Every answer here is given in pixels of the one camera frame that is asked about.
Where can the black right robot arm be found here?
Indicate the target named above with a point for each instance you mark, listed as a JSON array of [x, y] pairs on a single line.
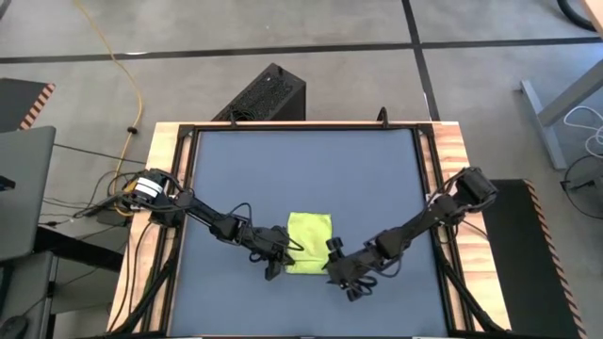
[[414, 226]]

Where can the large black orange-striped mat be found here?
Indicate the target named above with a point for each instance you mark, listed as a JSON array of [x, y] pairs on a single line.
[[518, 259]]

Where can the grey flat cover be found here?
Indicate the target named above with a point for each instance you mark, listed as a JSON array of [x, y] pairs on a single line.
[[23, 188]]

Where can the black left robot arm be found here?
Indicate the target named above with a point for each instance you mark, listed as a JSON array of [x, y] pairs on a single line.
[[202, 214]]

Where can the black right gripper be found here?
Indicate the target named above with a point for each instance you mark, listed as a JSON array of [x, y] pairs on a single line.
[[351, 269]]

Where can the grey metal desk frame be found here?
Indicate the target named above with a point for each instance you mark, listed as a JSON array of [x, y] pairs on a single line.
[[545, 132]]

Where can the small black orange-striped mat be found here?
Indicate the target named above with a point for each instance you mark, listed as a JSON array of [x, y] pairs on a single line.
[[19, 101]]

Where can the black table clamp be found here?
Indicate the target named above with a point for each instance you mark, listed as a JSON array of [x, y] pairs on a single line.
[[232, 120], [384, 117]]

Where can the black table frame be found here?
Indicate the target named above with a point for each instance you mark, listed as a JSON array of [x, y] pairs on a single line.
[[306, 127]]

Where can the dark computer mouse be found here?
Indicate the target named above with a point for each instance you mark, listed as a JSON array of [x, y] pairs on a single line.
[[11, 329]]

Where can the yellow-green microfibre towel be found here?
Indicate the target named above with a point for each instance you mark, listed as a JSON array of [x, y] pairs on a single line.
[[308, 235]]

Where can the wooden desk corner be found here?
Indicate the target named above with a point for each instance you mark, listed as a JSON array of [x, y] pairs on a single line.
[[597, 11]]

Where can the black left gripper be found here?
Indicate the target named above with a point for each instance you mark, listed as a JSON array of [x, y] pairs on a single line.
[[271, 242]]

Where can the wooden table board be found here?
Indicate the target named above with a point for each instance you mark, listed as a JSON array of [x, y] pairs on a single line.
[[447, 141]]

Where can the black computer tower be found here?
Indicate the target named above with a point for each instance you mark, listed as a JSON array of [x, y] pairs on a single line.
[[264, 94]]

